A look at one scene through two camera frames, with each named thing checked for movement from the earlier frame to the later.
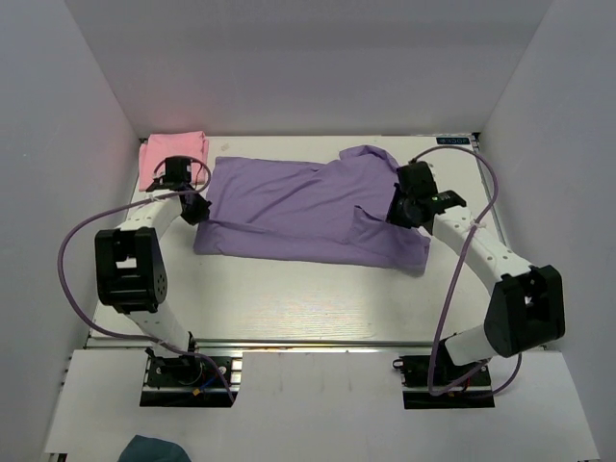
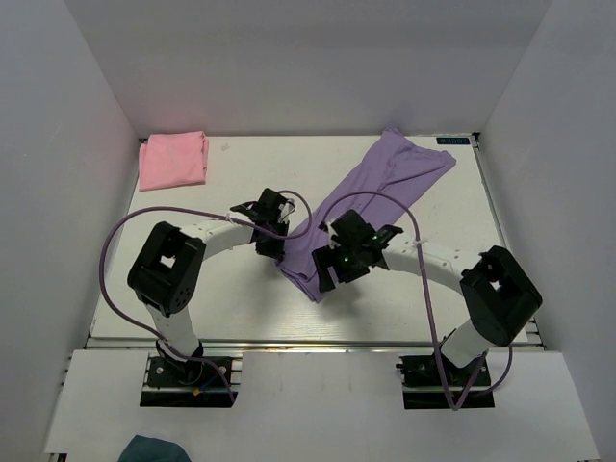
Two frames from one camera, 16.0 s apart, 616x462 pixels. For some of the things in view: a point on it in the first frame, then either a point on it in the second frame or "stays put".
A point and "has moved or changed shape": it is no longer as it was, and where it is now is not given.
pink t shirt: (156, 148) stays put
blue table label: (452, 141) stays put
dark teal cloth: (142, 449) stays put
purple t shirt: (337, 213) has moved or changed shape
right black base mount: (432, 382) stays put
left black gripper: (200, 214) → (275, 252)
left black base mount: (187, 380) stays put
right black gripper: (394, 216) → (321, 259)
